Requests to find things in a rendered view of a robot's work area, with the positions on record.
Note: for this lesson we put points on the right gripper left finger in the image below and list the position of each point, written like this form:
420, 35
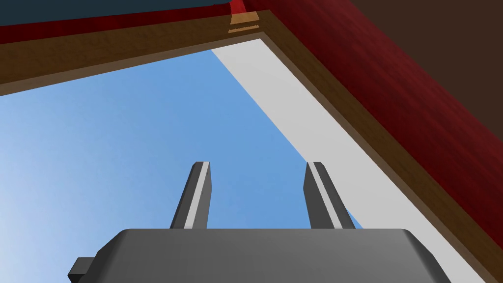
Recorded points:
194, 200

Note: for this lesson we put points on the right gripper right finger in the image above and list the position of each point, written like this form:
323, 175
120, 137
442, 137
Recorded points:
324, 200

